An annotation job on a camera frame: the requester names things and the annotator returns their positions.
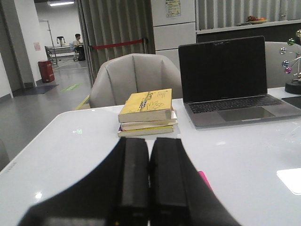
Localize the left beige armchair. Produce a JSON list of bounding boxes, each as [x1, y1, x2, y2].
[[90, 53, 182, 108]]

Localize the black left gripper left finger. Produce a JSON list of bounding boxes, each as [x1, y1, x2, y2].
[[111, 138, 149, 226]]

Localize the fruit bowl on counter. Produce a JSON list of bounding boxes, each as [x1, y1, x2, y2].
[[246, 16, 267, 24]]

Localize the middle cream book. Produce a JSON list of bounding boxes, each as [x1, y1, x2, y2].
[[120, 111, 178, 131]]

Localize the ferris wheel desk ornament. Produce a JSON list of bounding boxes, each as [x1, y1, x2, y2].
[[279, 29, 301, 94]]

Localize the grey laptop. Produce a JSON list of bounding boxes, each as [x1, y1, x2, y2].
[[178, 36, 301, 128]]

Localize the pink highlighter pen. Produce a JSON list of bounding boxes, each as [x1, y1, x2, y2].
[[199, 170, 212, 189]]

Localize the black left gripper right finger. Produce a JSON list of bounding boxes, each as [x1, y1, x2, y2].
[[150, 137, 195, 226]]

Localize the red trash bin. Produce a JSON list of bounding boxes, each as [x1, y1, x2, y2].
[[38, 60, 55, 83]]

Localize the bottom yellow book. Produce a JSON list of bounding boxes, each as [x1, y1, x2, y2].
[[117, 125, 174, 137]]

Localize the seated person in background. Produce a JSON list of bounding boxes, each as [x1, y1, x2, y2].
[[73, 33, 86, 61]]

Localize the top yellow book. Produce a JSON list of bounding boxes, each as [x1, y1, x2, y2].
[[118, 89, 172, 123]]

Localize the red barrier belt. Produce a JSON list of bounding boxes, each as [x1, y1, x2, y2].
[[90, 38, 148, 50]]

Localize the white cabinet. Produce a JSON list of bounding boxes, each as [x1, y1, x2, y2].
[[150, 0, 196, 68]]

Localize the black mouse pad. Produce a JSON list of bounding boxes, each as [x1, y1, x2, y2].
[[282, 96, 301, 109]]

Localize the yellow book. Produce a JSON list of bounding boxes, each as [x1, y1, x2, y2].
[[117, 125, 174, 137], [118, 89, 172, 123]]

